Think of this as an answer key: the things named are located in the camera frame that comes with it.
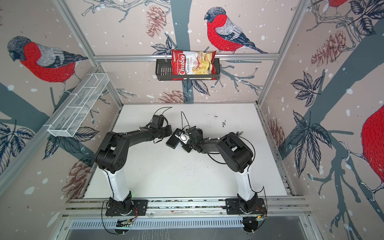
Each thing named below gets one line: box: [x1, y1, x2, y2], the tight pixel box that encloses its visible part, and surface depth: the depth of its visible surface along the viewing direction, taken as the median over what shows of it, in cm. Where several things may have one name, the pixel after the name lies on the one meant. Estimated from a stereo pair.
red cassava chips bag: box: [171, 49, 217, 81], surface depth 90 cm
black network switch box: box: [166, 131, 181, 149], surface depth 97 cm
